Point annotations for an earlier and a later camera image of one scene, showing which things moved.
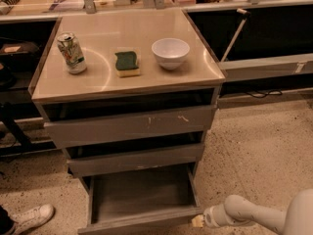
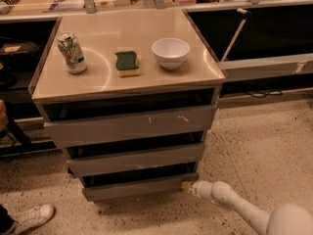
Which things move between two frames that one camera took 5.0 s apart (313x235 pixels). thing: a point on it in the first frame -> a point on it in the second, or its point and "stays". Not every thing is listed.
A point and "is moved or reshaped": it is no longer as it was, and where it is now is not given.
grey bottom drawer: [146, 204] is moved or reshaped
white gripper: [208, 216] -> [198, 189]
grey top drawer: [74, 122] stays
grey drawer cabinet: [129, 96] stays
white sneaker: [31, 217] stays
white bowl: [170, 52] stays
